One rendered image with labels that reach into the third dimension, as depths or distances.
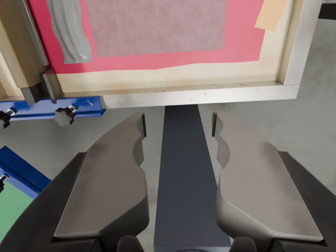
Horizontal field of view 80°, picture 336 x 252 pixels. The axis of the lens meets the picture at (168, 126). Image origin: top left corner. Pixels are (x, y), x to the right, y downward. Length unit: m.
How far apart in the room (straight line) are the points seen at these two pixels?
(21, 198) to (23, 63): 0.60
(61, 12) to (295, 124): 1.79
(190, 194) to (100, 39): 0.47
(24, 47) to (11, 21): 0.05
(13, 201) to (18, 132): 1.25
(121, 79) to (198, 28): 0.22
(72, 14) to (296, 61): 0.51
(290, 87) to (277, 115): 1.28
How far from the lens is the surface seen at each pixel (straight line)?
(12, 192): 0.97
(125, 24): 0.51
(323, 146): 2.24
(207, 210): 0.60
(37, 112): 0.62
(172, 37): 0.51
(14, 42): 0.51
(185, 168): 0.70
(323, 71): 1.85
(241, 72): 0.55
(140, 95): 0.51
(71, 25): 0.55
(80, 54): 0.55
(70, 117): 0.51
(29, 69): 0.53
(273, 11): 0.54
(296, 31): 0.53
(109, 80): 0.55
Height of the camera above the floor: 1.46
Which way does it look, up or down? 59 degrees down
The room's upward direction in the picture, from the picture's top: 177 degrees counter-clockwise
